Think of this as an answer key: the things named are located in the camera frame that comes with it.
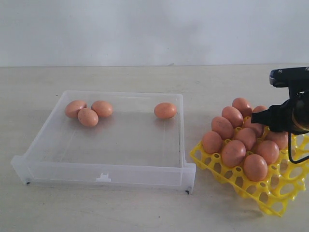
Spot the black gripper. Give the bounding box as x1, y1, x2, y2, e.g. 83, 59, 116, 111
251, 99, 294, 133

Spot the brown egg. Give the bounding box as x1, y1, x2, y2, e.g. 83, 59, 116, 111
65, 100, 87, 118
221, 140, 246, 168
234, 128, 257, 150
232, 98, 253, 118
243, 154, 268, 182
201, 131, 223, 154
265, 131, 288, 150
211, 116, 234, 140
255, 140, 280, 165
154, 102, 177, 119
91, 101, 113, 117
222, 106, 244, 128
243, 118, 264, 138
253, 105, 267, 113

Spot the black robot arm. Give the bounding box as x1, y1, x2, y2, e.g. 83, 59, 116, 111
251, 92, 309, 135

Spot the yellow plastic egg tray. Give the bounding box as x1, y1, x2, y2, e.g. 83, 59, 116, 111
190, 134, 309, 217

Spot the clear plastic drawer bin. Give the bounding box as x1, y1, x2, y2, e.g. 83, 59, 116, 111
11, 90, 196, 194

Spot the brown egg second row left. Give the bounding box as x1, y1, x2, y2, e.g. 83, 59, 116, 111
78, 108, 98, 127

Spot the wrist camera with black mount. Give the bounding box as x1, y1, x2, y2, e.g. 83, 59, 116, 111
269, 66, 309, 99

